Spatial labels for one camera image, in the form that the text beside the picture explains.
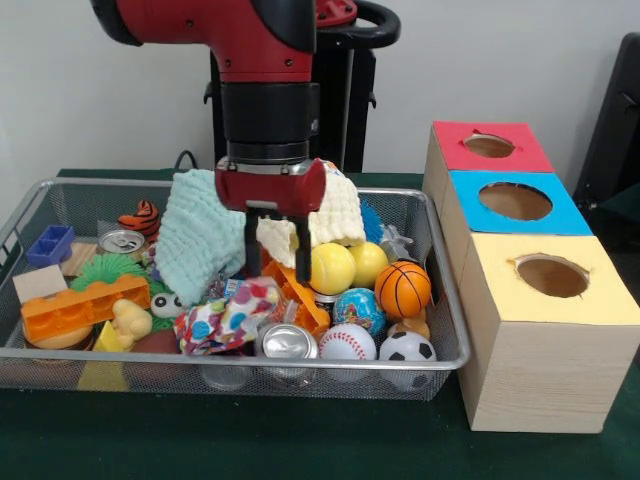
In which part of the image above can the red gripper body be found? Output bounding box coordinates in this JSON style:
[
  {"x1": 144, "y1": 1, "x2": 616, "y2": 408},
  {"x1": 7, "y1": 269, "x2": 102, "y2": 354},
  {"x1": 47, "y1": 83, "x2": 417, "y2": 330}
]
[{"x1": 215, "y1": 156, "x2": 329, "y2": 216}]

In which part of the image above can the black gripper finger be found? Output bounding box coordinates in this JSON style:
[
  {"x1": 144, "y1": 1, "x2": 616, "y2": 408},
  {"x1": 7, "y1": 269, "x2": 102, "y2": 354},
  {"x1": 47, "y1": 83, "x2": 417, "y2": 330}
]
[
  {"x1": 244, "y1": 207, "x2": 261, "y2": 277},
  {"x1": 294, "y1": 211, "x2": 313, "y2": 285}
]

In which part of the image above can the cream waffle cloth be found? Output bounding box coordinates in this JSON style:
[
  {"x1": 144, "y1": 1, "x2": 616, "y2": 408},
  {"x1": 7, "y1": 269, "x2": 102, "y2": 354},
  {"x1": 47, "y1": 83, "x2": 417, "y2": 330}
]
[{"x1": 256, "y1": 172, "x2": 367, "y2": 270}]

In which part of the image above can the mint green cloth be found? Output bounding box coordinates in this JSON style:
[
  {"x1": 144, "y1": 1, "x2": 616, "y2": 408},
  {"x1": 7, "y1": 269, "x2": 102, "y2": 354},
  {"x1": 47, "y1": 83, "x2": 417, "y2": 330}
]
[{"x1": 154, "y1": 168, "x2": 251, "y2": 309}]

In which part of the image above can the shallow clear mesh bin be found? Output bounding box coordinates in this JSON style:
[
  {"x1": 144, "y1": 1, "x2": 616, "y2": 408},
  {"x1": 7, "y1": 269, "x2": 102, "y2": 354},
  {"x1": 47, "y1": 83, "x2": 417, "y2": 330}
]
[{"x1": 0, "y1": 178, "x2": 471, "y2": 403}]

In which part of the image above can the wooden box with three holes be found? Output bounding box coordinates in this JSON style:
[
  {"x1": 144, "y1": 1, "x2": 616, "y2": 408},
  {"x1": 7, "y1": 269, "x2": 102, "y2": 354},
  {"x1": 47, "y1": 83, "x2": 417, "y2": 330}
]
[{"x1": 422, "y1": 120, "x2": 640, "y2": 435}]

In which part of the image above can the large yellow ball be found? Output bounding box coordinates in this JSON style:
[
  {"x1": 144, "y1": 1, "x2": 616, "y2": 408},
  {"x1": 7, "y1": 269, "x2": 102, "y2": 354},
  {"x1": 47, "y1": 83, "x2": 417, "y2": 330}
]
[{"x1": 309, "y1": 243, "x2": 358, "y2": 296}]

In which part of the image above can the small yellow ball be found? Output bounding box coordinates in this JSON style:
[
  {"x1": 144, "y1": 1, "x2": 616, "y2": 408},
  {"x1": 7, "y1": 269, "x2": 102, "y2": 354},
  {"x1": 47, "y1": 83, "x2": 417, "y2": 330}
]
[{"x1": 349, "y1": 241, "x2": 390, "y2": 289}]

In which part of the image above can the colourful patterned cloth pouch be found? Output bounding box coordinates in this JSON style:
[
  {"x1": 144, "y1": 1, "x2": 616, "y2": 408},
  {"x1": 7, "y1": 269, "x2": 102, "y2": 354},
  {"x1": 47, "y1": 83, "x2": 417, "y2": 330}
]
[{"x1": 173, "y1": 276, "x2": 283, "y2": 357}]

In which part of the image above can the globe print ball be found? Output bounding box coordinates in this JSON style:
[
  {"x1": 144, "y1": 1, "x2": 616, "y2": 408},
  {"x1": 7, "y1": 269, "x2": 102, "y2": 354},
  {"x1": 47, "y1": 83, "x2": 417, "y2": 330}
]
[{"x1": 333, "y1": 288, "x2": 388, "y2": 339}]

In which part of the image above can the small baseball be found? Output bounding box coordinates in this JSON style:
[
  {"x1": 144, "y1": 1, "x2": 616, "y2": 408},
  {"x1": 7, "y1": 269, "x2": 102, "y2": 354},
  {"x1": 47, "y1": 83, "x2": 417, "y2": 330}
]
[{"x1": 318, "y1": 323, "x2": 378, "y2": 386}]

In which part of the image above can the small orange basketball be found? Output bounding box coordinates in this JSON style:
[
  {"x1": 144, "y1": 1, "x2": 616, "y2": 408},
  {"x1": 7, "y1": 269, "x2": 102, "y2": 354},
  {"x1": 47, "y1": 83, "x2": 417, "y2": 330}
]
[{"x1": 375, "y1": 261, "x2": 433, "y2": 320}]

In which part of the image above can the small soccer ball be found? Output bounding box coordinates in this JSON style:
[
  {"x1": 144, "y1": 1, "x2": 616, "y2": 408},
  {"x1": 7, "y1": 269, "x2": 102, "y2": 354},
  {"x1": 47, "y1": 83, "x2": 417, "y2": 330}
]
[{"x1": 378, "y1": 331, "x2": 437, "y2": 391}]

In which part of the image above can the green spiky toy with eyes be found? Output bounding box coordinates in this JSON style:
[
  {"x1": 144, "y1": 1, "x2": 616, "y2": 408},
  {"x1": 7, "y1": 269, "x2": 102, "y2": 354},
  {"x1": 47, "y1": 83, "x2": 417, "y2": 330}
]
[{"x1": 70, "y1": 252, "x2": 189, "y2": 333}]

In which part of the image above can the orange toy brick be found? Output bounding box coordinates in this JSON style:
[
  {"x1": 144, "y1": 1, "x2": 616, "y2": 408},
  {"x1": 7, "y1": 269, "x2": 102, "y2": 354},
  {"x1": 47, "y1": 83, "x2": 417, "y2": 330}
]
[{"x1": 20, "y1": 274, "x2": 152, "y2": 346}]

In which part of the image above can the dark green table cloth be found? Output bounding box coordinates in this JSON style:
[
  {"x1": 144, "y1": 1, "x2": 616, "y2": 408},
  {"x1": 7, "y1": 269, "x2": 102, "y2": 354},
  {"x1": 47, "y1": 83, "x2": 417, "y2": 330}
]
[{"x1": 0, "y1": 168, "x2": 640, "y2": 480}]

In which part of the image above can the black chair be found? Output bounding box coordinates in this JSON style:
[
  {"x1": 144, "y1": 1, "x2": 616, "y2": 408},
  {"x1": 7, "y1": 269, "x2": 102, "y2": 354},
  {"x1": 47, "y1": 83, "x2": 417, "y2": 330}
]
[{"x1": 575, "y1": 33, "x2": 640, "y2": 226}]

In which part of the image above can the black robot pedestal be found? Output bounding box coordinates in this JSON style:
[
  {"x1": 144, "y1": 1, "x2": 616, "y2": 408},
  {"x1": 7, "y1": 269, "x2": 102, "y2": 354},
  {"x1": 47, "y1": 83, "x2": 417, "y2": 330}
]
[{"x1": 205, "y1": 0, "x2": 401, "y2": 173}]

